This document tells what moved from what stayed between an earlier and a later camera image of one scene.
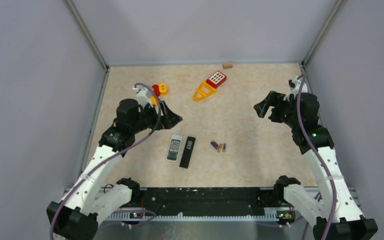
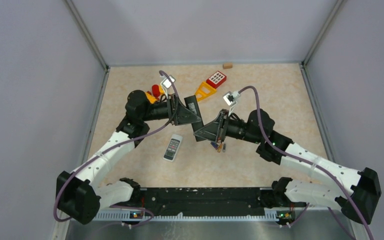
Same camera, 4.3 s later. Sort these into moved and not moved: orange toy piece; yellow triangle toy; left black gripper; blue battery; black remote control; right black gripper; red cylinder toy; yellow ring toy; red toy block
Moved: right black gripper; black remote control; left black gripper
Not moved: orange toy piece; red toy block; red cylinder toy; yellow triangle toy; blue battery; yellow ring toy
